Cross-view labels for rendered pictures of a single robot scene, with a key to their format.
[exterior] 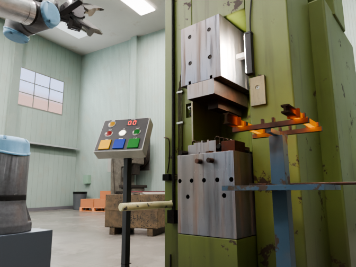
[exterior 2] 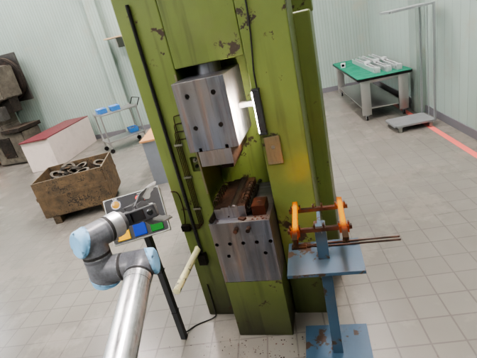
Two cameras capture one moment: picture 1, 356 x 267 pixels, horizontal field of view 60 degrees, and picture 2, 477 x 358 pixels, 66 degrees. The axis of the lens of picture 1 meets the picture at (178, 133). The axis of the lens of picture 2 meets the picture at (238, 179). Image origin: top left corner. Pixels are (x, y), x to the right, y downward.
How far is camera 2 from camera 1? 137 cm
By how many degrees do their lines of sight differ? 40
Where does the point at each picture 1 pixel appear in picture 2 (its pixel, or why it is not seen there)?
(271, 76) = (284, 136)
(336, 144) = (326, 160)
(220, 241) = (267, 283)
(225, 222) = (270, 270)
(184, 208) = (227, 265)
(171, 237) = (205, 272)
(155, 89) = not seen: outside the picture
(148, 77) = not seen: outside the picture
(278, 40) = (289, 100)
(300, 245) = not seen: hidden behind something
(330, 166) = (322, 177)
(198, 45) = (202, 109)
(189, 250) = (240, 292)
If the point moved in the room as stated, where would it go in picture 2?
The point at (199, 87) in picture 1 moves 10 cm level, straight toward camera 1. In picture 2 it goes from (215, 155) to (221, 160)
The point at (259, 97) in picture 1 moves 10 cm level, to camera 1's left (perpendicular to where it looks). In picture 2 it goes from (276, 157) to (262, 163)
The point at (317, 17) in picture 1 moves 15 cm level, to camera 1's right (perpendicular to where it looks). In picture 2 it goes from (304, 33) to (322, 28)
